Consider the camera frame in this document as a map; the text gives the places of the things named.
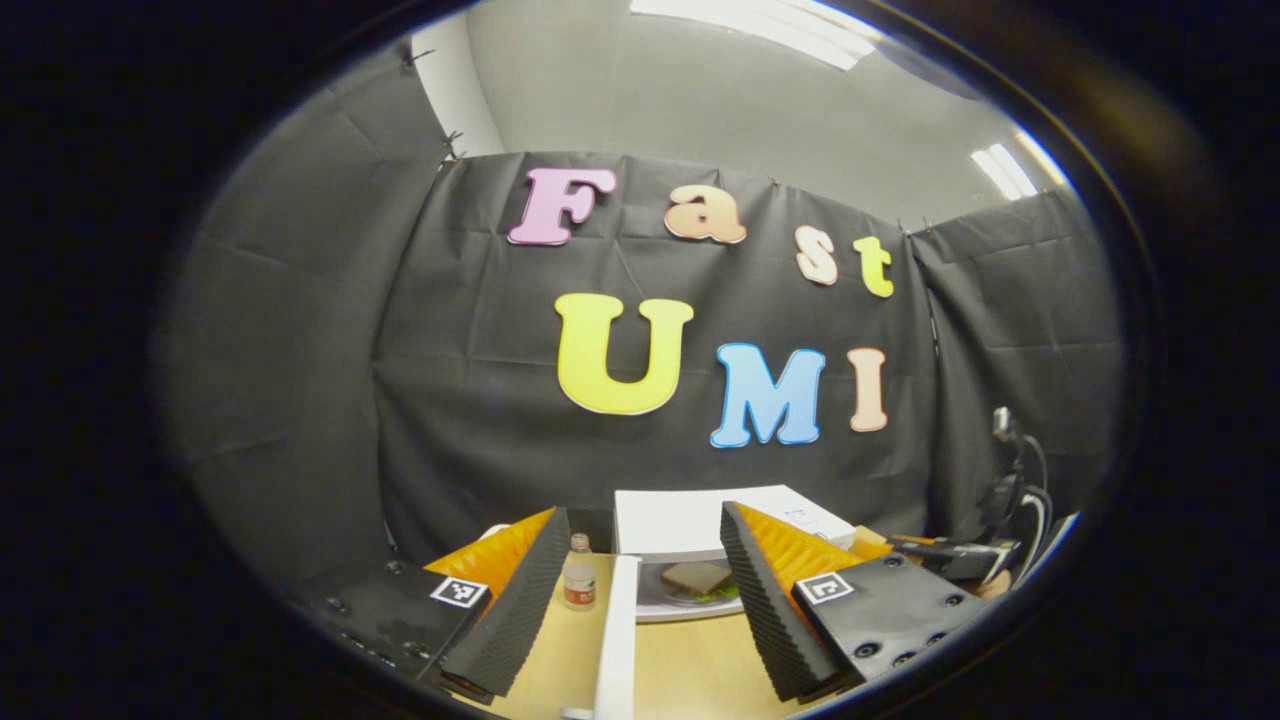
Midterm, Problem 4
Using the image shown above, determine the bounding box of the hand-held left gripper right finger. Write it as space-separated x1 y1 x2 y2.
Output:
720 501 991 704

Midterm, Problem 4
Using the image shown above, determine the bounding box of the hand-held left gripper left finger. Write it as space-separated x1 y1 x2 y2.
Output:
290 507 571 701

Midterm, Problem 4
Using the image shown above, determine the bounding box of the white microwave oven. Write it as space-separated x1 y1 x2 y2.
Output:
560 485 859 720

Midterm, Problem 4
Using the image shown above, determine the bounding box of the small clear plastic bottle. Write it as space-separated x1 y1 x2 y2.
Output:
562 533 598 611

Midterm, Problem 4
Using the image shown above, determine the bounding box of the round glass plate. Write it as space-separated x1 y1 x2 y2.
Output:
640 565 746 611

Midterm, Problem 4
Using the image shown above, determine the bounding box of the black backdrop cloth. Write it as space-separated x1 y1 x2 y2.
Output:
155 40 1126 601

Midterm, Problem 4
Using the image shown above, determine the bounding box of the small ceiling light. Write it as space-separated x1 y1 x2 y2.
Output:
970 130 1071 201

